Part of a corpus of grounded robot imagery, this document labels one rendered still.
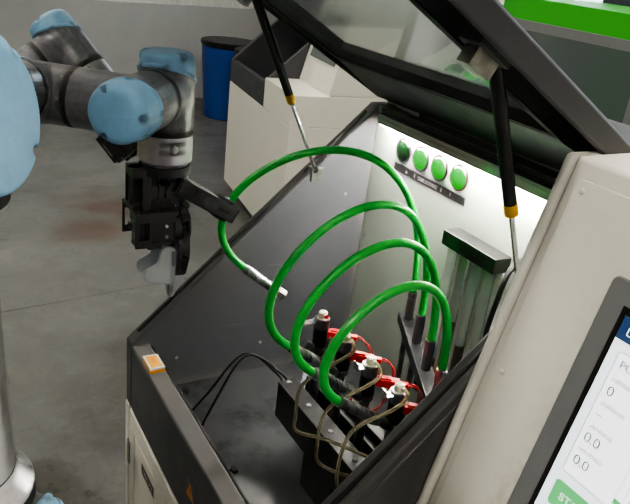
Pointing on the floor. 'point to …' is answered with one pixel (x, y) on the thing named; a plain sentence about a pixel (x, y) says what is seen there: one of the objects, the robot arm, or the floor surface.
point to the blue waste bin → (218, 73)
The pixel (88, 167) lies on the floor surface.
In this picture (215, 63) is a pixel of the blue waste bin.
